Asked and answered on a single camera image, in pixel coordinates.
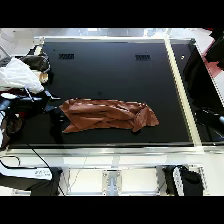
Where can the brown shirt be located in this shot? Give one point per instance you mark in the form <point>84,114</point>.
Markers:
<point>106,115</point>

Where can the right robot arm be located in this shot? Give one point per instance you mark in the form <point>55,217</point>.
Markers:
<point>186,181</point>

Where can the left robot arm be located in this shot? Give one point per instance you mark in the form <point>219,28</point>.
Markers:
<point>23,101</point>

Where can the beige garment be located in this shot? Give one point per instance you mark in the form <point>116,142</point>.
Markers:
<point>43,77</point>

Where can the black garment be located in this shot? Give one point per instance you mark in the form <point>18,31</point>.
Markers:
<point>35,62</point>

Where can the white garment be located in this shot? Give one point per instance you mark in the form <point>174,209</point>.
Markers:
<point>16,76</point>

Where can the silver frame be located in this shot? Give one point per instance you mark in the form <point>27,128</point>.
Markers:
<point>113,151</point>

